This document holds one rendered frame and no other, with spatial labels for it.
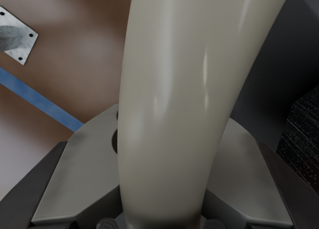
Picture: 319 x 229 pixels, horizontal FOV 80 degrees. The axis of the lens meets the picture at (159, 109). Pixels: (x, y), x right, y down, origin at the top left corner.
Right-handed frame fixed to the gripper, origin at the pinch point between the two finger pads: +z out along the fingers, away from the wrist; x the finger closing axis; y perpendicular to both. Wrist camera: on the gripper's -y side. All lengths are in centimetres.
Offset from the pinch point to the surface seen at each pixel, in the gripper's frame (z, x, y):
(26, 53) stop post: 88, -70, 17
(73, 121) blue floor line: 86, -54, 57
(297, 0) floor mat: 82, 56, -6
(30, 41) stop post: 88, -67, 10
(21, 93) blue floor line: 89, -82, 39
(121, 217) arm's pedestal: 32, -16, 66
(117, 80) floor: 86, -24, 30
